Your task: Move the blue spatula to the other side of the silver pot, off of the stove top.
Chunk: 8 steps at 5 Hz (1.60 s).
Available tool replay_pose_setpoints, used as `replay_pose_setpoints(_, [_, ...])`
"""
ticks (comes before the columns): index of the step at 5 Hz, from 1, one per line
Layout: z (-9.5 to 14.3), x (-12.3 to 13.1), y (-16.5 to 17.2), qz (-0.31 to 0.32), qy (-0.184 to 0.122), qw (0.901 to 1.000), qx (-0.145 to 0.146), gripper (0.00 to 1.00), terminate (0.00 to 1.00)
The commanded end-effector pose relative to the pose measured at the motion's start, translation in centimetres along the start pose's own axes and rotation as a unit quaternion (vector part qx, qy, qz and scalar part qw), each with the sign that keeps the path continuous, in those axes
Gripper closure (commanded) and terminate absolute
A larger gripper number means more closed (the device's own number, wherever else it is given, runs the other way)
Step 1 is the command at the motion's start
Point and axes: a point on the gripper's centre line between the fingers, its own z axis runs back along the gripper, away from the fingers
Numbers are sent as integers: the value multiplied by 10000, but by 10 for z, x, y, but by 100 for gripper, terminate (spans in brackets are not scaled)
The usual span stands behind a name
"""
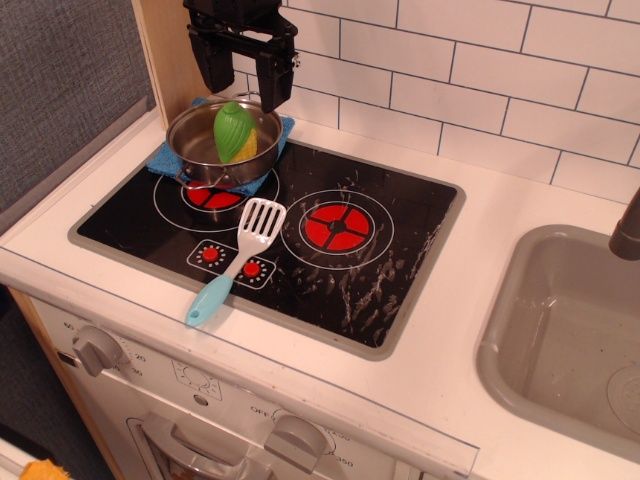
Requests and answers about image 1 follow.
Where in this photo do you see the wooden side panel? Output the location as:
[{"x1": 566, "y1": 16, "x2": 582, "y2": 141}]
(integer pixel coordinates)
[{"x1": 131, "y1": 0, "x2": 210, "y2": 127}]

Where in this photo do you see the silver metal pot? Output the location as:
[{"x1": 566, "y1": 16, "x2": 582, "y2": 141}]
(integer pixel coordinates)
[{"x1": 165, "y1": 91, "x2": 285, "y2": 191}]

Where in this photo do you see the green and yellow toy corn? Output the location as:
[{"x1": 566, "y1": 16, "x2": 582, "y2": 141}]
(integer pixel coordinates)
[{"x1": 213, "y1": 101, "x2": 258, "y2": 164}]

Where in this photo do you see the grey oven door handle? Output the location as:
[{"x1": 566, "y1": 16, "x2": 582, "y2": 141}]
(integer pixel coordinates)
[{"x1": 140, "y1": 414, "x2": 277, "y2": 479}]

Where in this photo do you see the grey faucet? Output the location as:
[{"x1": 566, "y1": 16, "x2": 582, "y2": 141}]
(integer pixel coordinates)
[{"x1": 608, "y1": 189, "x2": 640, "y2": 261}]

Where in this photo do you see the grey toy sink basin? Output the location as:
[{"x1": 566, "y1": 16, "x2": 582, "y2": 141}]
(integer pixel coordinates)
[{"x1": 477, "y1": 225, "x2": 639, "y2": 462}]

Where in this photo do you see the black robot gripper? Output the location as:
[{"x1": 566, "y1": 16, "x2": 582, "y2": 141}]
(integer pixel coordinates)
[{"x1": 183, "y1": 0, "x2": 298, "y2": 113}]

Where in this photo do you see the red stove knob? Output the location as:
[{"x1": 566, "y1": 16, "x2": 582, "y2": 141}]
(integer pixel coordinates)
[
  {"x1": 201, "y1": 246, "x2": 220, "y2": 263},
  {"x1": 242, "y1": 262, "x2": 262, "y2": 278}
]

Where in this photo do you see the orange object at corner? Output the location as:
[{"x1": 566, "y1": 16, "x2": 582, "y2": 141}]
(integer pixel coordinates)
[{"x1": 19, "y1": 459, "x2": 71, "y2": 480}]

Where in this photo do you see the black toy stove top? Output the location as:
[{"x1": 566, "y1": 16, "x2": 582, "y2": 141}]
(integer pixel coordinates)
[{"x1": 69, "y1": 142, "x2": 465, "y2": 360}]

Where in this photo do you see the grey timer knob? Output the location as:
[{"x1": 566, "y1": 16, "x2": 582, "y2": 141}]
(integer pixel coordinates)
[{"x1": 72, "y1": 326, "x2": 123, "y2": 377}]

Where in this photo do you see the white spatula with blue handle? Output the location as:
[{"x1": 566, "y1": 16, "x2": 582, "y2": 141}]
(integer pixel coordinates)
[{"x1": 185, "y1": 198, "x2": 287, "y2": 327}]

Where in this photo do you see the red left stove knob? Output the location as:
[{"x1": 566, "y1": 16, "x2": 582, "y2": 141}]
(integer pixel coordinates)
[{"x1": 201, "y1": 246, "x2": 220, "y2": 263}]

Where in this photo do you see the blue cloth under pot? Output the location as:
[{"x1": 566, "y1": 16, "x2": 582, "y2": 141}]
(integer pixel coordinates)
[{"x1": 145, "y1": 96, "x2": 296, "y2": 195}]

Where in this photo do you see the red right stove knob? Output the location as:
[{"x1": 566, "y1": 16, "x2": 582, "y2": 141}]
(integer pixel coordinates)
[{"x1": 242, "y1": 262, "x2": 262, "y2": 278}]

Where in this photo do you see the grey oven temperature knob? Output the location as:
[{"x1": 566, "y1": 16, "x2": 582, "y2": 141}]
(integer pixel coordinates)
[{"x1": 264, "y1": 415, "x2": 328, "y2": 474}]

